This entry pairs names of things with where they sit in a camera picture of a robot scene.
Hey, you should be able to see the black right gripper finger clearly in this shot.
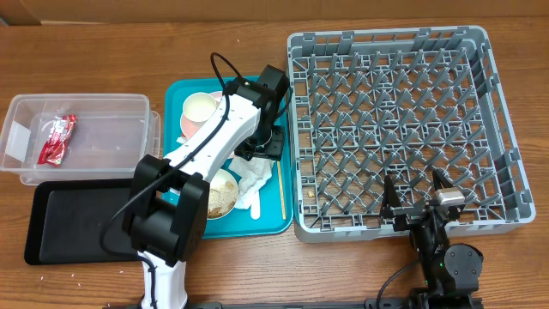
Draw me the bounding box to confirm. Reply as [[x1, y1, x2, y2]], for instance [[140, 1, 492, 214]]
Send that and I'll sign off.
[[432, 169, 454, 191], [380, 174, 405, 217]]

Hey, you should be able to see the white napkin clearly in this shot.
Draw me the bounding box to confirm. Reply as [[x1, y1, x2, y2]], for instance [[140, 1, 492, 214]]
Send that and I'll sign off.
[[228, 156, 274, 209]]

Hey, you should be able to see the white bowl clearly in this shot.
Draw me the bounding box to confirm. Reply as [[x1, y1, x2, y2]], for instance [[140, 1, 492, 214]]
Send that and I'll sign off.
[[207, 169, 238, 220]]

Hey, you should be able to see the cream white cup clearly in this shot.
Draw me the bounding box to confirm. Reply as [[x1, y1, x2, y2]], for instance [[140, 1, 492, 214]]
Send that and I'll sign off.
[[182, 92, 219, 129]]

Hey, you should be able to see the red snack wrapper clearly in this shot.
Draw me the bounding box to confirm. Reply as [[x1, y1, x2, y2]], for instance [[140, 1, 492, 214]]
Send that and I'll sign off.
[[37, 114, 78, 167]]

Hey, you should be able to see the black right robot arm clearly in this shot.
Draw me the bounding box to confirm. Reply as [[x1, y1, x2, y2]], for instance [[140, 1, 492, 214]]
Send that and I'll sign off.
[[375, 170, 484, 308]]

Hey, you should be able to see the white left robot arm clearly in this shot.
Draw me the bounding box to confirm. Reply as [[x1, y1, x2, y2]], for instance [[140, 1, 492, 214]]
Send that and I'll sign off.
[[122, 65, 290, 308]]

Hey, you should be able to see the grey dishwasher rack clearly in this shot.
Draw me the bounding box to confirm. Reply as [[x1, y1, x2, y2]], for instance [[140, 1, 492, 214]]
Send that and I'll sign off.
[[287, 26, 536, 243]]

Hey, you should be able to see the clear plastic waste bin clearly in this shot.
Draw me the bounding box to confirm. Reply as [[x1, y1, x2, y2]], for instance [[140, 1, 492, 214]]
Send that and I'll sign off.
[[1, 94, 161, 185]]

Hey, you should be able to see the wooden chopstick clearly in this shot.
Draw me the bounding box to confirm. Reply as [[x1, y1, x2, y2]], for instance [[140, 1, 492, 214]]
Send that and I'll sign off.
[[276, 161, 287, 221]]

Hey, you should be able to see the white plastic fork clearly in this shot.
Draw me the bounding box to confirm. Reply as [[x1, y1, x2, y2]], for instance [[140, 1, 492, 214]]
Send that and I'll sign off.
[[250, 191, 261, 221]]

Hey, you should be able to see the teal plastic tray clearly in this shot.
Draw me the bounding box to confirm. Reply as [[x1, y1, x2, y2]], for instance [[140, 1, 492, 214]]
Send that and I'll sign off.
[[163, 78, 293, 239]]

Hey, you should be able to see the pink plate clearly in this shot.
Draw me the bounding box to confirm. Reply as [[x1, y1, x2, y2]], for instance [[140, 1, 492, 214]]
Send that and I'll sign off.
[[179, 90, 224, 138]]

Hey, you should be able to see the black tray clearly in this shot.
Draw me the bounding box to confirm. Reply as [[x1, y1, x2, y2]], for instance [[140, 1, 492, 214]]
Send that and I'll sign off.
[[24, 179, 136, 265]]

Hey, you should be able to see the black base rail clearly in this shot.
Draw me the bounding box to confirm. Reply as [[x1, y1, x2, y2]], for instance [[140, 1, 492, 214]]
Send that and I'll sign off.
[[103, 298, 409, 309]]

